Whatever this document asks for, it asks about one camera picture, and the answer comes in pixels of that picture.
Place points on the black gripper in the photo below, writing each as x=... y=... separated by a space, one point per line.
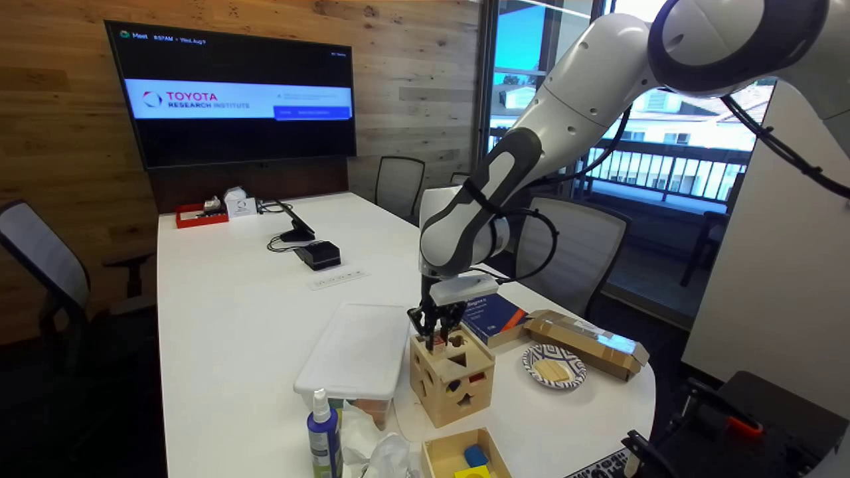
x=441 y=310

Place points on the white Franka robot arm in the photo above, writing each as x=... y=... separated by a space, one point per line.
x=567 y=98

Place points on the wooden shape sorter toy box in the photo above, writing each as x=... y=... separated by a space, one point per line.
x=451 y=382

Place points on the small open wooden box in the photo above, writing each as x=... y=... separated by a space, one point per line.
x=439 y=456

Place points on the blue cube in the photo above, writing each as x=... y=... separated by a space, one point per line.
x=475 y=456

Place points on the small black box device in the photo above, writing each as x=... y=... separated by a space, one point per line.
x=318 y=256

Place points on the yellow cube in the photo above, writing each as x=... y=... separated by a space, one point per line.
x=471 y=475

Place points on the blue and yellow book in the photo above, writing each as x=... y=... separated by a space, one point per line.
x=495 y=321

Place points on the clear plastic bin white lid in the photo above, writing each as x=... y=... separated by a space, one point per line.
x=353 y=350

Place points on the blue patterned paper plate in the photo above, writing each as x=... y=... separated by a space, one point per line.
x=532 y=367

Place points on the tan square cracker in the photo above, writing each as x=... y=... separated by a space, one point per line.
x=552 y=371

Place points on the crumpled white plastic bag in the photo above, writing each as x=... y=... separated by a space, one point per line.
x=380 y=453

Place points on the grey mesh office chair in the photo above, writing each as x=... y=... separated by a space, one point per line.
x=585 y=248
x=42 y=256
x=398 y=187

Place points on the blue spray bottle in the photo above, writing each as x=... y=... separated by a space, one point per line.
x=325 y=442

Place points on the black keypad remote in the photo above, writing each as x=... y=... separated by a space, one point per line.
x=612 y=465

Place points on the red tray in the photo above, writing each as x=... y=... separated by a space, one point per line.
x=199 y=216

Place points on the balcony railing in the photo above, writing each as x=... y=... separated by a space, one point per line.
x=673 y=175

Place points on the white board panel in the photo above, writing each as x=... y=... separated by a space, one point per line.
x=778 y=293

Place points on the grey wrist camera block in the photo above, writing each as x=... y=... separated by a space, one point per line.
x=466 y=285

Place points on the wall mounted tv screen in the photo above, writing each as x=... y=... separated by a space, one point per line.
x=228 y=98

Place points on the black mount with orange clamps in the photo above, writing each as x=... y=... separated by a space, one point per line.
x=759 y=434

